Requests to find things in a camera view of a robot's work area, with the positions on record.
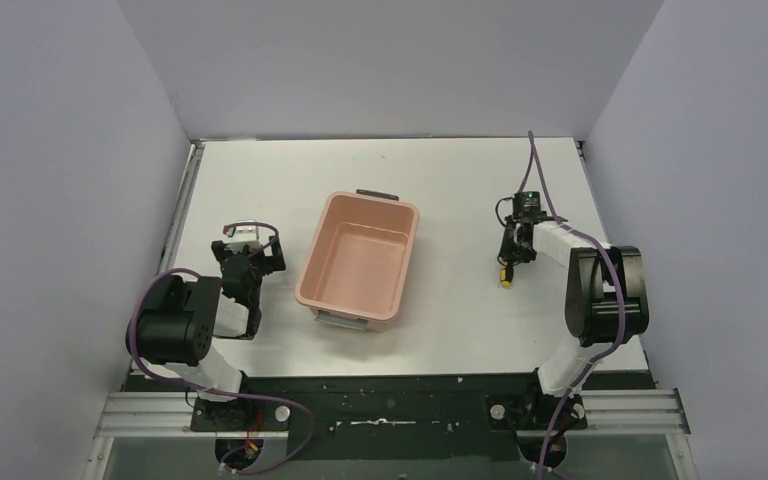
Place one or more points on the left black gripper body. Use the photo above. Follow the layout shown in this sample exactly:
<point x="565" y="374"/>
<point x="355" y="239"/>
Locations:
<point x="247" y="252"/>

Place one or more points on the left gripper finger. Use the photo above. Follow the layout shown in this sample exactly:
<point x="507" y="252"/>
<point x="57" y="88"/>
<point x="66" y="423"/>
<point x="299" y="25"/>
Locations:
<point x="275" y="257"/>
<point x="218" y="250"/>

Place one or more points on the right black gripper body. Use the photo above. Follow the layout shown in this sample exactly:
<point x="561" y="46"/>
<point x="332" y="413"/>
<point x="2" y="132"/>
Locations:
<point x="511" y="250"/>

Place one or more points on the yellow black handled screwdriver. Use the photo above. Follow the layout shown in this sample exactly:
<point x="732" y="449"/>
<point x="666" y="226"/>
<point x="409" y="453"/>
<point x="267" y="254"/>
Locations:
<point x="507" y="275"/>

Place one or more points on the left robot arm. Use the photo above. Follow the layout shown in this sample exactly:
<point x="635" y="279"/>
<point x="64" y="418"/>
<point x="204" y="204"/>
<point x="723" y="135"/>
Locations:
<point x="178" y="321"/>

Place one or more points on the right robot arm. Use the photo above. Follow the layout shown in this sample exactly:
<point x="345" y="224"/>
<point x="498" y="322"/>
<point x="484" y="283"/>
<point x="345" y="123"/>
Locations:
<point x="605" y="302"/>

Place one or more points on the pink plastic bin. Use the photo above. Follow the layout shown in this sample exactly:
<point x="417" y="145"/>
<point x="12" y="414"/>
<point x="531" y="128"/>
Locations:
<point x="355" y="270"/>

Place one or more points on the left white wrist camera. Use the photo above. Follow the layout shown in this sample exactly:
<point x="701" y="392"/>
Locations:
<point x="241" y="235"/>

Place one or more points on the aluminium left side rail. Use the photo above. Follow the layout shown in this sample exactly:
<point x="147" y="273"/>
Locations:
<point x="183" y="199"/>

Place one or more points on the aluminium rail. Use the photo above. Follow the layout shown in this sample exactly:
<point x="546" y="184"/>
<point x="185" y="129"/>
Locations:
<point x="183" y="199"/>
<point x="608" y="412"/>

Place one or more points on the aluminium front rail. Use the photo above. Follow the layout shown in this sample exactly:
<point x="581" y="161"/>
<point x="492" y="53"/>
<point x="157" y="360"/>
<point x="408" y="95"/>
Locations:
<point x="608" y="412"/>

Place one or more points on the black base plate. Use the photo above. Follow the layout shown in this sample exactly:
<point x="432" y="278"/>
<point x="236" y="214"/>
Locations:
<point x="307" y="440"/>

